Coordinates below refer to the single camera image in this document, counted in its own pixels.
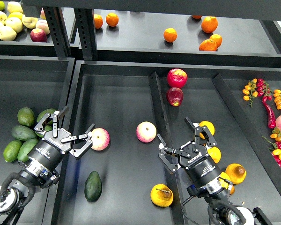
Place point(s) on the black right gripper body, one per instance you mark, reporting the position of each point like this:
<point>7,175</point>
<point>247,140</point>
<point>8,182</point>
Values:
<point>199,166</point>

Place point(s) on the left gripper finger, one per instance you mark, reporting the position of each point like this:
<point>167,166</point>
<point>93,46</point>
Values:
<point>86,137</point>
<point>55,118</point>

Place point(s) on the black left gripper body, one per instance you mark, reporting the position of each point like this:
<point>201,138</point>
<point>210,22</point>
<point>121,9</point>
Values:
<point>48,150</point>

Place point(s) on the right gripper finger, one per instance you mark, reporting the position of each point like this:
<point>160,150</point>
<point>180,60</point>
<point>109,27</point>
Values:
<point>198,142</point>
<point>164,150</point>

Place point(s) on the dark green avocado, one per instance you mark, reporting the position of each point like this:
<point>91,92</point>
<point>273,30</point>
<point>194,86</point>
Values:
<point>93,187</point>

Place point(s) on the yellow pear with stem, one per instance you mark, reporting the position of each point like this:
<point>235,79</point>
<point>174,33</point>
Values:
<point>161,195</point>

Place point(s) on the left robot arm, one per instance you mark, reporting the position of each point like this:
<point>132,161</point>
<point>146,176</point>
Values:
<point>18,189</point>

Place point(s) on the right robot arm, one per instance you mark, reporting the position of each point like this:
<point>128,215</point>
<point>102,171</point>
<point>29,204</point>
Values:
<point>221,210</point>

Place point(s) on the green avocado top right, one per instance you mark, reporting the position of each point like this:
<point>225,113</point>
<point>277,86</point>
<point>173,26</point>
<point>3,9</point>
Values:
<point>50,110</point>

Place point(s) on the green avocado under gripper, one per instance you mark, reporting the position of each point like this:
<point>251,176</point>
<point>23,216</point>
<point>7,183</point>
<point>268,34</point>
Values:
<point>47,128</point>

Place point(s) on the green avocado bottom middle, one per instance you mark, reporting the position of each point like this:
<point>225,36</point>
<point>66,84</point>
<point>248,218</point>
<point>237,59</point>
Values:
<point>26,148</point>

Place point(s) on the yellow pear lower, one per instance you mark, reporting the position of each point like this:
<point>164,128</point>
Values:
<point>226,183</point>

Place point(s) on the green avocado top left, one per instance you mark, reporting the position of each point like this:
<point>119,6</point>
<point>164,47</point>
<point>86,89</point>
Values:
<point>26,117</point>

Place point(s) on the light green avocado bottom left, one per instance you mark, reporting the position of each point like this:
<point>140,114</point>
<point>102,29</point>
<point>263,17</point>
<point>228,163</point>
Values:
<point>11,151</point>

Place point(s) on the yellow pear brown tip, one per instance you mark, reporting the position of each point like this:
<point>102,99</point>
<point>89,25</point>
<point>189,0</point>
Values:
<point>236,172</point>

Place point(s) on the pale yellow pear front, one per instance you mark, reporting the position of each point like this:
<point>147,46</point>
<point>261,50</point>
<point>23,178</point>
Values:
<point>7,33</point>

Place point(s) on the pale yellow pear middle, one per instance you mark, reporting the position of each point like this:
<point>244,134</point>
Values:
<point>14,23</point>

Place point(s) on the pink apple left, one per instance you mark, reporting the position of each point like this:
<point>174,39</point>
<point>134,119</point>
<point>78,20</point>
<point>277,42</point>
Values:
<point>100,139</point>

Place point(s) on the pink apple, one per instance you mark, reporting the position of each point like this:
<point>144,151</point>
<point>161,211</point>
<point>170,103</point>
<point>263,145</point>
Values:
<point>146,132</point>
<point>100,139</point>

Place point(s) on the pink apple centre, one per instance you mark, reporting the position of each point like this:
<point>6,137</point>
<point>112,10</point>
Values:
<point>146,132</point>

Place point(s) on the black tray divider left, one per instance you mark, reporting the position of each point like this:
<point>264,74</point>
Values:
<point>163,136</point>

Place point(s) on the black tray divider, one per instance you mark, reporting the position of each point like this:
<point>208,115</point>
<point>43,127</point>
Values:
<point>253,128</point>
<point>163,136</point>

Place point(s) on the black tray divider right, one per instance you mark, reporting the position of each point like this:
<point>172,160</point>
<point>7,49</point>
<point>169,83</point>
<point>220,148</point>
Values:
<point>253,128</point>

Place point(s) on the dark red apple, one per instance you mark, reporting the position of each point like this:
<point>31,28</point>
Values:
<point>174,96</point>

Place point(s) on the red chili pepper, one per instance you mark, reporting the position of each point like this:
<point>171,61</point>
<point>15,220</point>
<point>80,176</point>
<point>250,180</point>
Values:
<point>271,119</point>

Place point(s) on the cherry tomato vine upper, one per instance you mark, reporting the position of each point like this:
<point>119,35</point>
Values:
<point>257,88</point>

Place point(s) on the cherry tomato cluster lower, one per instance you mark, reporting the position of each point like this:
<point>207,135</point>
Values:
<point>275,142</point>

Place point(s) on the bright red apple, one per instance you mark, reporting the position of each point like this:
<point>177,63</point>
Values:
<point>177,78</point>

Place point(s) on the red apple on shelf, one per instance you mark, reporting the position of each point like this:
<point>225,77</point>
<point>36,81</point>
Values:
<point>38,35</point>

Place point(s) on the pale peach on shelf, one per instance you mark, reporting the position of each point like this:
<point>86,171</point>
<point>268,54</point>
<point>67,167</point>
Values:
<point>43,25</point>

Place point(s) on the pale yellow apple with stem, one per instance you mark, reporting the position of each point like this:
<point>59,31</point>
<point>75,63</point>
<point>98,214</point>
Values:
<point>29,22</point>

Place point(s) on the orange on shelf front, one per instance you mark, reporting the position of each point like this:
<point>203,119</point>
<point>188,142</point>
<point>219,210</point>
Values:
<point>208,45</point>

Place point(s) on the orange on shelf right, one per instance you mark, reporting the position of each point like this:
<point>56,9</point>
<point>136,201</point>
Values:
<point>217,38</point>

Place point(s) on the black shelf post left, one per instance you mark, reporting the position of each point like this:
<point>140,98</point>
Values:
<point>58,32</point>

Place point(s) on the black shelf post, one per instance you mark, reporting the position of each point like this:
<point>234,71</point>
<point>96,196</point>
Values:
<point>87,34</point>
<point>58,32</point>

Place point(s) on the black shelf post right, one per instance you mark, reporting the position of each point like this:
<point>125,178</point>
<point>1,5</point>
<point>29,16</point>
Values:
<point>87,34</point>

